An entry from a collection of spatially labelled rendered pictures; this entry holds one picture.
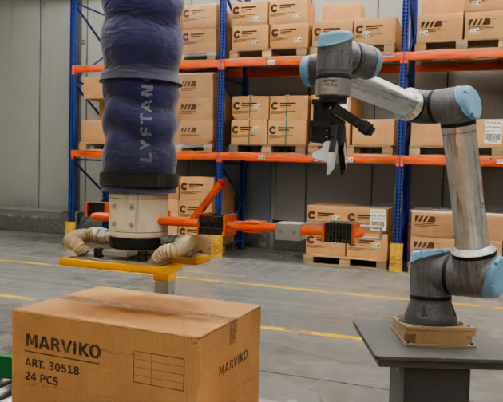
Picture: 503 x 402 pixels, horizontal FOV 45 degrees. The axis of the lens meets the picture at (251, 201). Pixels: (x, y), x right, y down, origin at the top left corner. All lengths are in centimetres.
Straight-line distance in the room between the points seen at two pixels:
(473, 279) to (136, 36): 136
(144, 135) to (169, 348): 58
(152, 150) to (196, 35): 809
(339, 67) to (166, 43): 49
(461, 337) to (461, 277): 22
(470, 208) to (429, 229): 646
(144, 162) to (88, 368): 57
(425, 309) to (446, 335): 11
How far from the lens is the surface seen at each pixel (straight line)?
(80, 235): 187
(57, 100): 1272
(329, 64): 159
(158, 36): 174
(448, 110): 216
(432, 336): 231
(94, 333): 171
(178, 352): 158
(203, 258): 184
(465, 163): 218
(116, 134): 174
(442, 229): 864
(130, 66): 173
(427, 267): 233
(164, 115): 175
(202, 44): 971
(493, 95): 1003
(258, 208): 1055
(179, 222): 173
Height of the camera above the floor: 136
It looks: 3 degrees down
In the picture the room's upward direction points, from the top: 2 degrees clockwise
